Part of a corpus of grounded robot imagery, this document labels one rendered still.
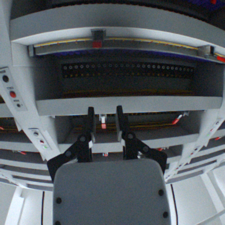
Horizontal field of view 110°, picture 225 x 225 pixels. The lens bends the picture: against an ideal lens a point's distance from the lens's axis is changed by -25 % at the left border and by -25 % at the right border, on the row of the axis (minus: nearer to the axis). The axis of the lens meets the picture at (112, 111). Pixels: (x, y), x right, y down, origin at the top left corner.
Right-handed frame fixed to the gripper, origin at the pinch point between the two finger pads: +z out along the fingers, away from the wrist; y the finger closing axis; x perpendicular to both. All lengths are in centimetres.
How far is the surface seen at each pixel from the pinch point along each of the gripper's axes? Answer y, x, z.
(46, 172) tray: -46, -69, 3
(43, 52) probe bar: -14.2, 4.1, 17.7
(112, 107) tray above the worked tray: 1.9, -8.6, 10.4
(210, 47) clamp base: 25.8, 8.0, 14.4
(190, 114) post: 42, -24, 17
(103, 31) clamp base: 0.1, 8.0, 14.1
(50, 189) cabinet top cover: -61, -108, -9
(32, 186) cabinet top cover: -82, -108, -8
